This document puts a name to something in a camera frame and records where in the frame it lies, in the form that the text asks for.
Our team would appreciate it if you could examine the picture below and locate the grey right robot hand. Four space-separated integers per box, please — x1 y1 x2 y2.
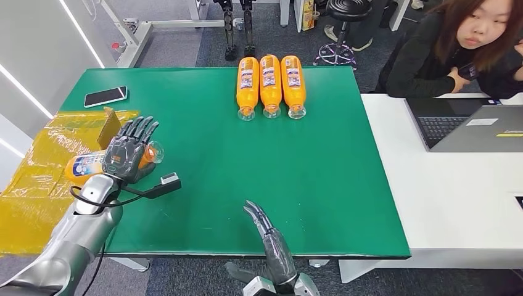
224 200 299 287

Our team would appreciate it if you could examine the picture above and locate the yellow film wrapped cardboard box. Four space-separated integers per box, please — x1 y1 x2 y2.
0 107 141 257

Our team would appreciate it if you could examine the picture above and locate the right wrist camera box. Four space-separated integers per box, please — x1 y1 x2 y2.
242 276 279 296

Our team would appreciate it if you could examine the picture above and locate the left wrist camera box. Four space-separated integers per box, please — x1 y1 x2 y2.
122 172 182 200

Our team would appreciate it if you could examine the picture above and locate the orange bottle with clear cap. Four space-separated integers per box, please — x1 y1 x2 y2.
260 54 282 120
236 56 260 121
280 55 307 120
64 140 165 186

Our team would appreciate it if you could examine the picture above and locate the black open laptop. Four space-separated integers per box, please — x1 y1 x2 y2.
404 97 503 152

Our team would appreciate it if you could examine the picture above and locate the person with pale shoes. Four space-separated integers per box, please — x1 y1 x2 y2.
324 0 389 52

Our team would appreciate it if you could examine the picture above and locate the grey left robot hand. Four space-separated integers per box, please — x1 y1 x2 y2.
101 116 161 184

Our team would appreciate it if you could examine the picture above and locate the white metal stand frame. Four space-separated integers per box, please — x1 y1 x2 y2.
97 0 246 69

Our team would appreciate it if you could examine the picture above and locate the dark phone in person's hand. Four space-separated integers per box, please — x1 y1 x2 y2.
457 62 480 81

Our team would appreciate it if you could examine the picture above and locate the green table mat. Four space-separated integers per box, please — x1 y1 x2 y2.
59 66 412 261

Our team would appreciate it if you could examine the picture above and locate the grey closed laptop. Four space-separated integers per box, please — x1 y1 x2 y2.
429 105 523 154

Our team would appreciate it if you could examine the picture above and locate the black robot leg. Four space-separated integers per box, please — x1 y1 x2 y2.
213 0 239 62
240 0 257 57

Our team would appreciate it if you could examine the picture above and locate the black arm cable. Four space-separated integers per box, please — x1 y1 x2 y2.
69 184 144 296

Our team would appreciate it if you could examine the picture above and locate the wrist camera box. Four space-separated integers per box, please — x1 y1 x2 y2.
242 276 279 296
122 172 182 200

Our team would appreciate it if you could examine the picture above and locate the black smartphone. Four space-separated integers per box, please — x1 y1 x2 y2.
83 86 128 109

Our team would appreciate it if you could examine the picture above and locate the black stool with chrome base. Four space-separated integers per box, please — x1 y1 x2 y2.
312 0 374 71

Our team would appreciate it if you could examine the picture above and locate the yellow snack package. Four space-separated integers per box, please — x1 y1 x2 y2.
301 0 316 32

